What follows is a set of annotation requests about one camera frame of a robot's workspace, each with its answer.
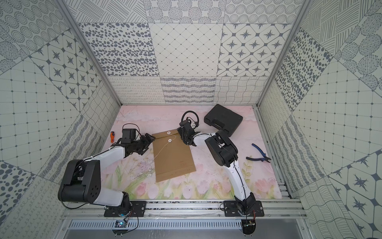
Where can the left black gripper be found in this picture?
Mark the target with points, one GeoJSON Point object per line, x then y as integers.
{"type": "Point", "coordinates": [143, 143]}

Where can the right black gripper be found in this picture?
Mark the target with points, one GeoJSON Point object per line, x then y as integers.
{"type": "Point", "coordinates": [179, 130]}

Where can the brown kraft file bag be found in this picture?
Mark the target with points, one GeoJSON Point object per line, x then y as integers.
{"type": "Point", "coordinates": [172, 158]}

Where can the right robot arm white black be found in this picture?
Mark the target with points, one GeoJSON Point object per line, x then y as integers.
{"type": "Point", "coordinates": [225, 153]}

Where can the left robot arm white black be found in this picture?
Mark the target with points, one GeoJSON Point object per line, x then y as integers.
{"type": "Point", "coordinates": [81, 182]}

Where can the black plastic tool case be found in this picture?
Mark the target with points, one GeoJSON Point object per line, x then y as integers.
{"type": "Point", "coordinates": [223, 119]}

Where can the pink floral table mat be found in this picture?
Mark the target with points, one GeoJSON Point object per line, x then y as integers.
{"type": "Point", "coordinates": [135, 174]}

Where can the orange handled screwdriver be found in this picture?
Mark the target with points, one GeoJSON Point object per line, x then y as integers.
{"type": "Point", "coordinates": [112, 136]}

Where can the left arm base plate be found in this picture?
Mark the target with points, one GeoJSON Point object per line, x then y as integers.
{"type": "Point", "coordinates": [136, 208]}

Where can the blue handled pliers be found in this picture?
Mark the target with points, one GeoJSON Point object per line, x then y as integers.
{"type": "Point", "coordinates": [261, 156]}

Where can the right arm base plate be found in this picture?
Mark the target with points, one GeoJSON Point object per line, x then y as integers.
{"type": "Point", "coordinates": [236, 209]}

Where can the aluminium mounting rail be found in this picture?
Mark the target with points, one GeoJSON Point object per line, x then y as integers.
{"type": "Point", "coordinates": [195, 209]}

